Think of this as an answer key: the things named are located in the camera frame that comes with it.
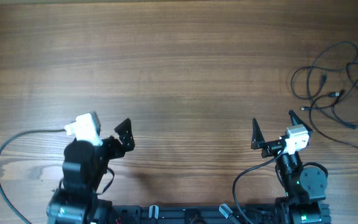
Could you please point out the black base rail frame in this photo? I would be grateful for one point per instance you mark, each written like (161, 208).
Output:
(250, 213)

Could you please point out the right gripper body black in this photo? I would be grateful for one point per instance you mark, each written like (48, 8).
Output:
(271, 148)

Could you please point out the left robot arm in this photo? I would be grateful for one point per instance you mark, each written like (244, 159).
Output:
(76, 198)

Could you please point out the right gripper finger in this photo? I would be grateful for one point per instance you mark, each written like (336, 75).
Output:
(295, 120)
(258, 140)

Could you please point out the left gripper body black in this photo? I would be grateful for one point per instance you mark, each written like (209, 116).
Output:
(111, 149)

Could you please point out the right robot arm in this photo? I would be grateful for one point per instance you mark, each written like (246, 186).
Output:
(304, 183)

